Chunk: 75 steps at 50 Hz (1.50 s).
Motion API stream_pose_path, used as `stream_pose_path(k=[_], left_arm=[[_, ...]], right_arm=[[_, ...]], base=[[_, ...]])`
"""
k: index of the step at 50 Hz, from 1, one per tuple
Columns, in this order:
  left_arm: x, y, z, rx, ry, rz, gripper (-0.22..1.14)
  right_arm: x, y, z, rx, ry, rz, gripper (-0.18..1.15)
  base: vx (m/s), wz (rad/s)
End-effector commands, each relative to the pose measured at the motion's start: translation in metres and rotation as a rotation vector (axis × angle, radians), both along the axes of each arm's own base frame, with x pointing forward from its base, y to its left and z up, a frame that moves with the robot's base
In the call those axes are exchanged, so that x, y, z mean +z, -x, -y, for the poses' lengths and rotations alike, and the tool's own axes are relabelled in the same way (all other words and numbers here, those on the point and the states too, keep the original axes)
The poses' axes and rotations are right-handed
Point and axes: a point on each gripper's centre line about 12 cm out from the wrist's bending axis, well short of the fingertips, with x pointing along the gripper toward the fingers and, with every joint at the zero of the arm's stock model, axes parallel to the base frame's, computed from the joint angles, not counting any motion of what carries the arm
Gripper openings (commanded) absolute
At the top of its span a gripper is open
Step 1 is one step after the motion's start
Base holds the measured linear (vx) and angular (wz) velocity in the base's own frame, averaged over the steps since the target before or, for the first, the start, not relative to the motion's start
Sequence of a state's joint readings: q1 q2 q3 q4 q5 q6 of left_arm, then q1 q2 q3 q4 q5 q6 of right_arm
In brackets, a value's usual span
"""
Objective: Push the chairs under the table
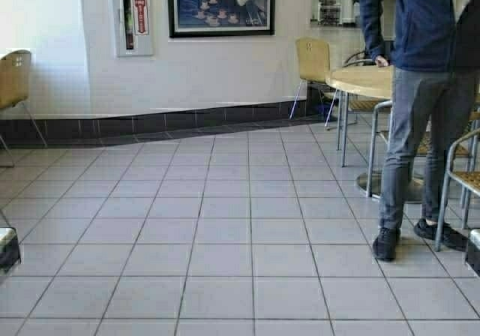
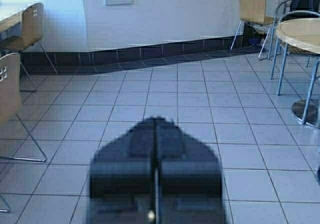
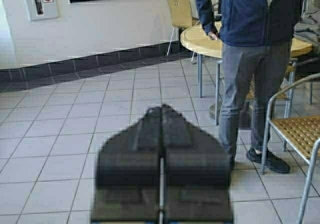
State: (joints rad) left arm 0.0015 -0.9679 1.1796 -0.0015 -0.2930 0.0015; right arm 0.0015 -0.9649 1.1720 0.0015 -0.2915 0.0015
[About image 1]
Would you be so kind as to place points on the person's left hand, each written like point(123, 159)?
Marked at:
point(382, 61)

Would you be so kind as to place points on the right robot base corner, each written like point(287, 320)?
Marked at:
point(472, 255)

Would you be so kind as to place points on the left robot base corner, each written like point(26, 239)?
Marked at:
point(10, 249)

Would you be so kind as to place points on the round wooden cafe table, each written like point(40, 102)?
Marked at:
point(371, 79)

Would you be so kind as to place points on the metal wicker chair middle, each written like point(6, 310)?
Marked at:
point(370, 182)

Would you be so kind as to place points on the metal wicker chair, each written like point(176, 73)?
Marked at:
point(370, 182)
point(468, 180)

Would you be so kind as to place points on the person in blue jacket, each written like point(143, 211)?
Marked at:
point(433, 48)

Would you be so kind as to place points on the metal wicker chair right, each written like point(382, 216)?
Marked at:
point(468, 180)

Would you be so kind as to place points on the framed blue picture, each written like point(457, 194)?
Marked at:
point(221, 18)

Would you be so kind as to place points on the wooden chair at left edge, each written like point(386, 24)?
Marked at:
point(15, 70)

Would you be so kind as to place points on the wooden chair by wall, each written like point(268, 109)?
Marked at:
point(313, 57)

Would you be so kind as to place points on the fire extinguisher wall cabinet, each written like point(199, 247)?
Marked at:
point(132, 28)

